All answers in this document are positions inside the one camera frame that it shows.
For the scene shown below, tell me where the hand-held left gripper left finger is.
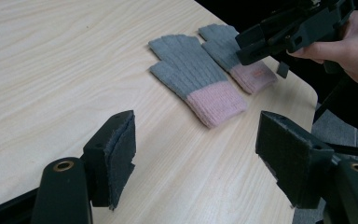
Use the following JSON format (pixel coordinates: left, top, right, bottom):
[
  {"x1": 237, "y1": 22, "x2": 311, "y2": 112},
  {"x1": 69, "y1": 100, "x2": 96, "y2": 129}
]
[{"x1": 82, "y1": 109, "x2": 137, "y2": 210}]

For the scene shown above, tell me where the grey glove with pink cuff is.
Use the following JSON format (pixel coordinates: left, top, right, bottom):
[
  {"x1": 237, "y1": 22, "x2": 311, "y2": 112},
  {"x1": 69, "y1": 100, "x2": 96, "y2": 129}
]
[
  {"x1": 198, "y1": 23, "x2": 279, "y2": 95},
  {"x1": 147, "y1": 34, "x2": 249, "y2": 130}
]

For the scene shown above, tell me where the black table edge strap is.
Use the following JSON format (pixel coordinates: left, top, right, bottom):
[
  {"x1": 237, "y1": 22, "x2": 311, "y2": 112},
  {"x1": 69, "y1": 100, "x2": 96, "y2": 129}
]
[{"x1": 276, "y1": 61, "x2": 290, "y2": 79}]

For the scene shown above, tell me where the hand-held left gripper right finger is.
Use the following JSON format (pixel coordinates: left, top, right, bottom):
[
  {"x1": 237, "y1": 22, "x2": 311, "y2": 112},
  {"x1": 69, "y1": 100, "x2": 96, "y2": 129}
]
[{"x1": 255, "y1": 110, "x2": 336, "y2": 210}]

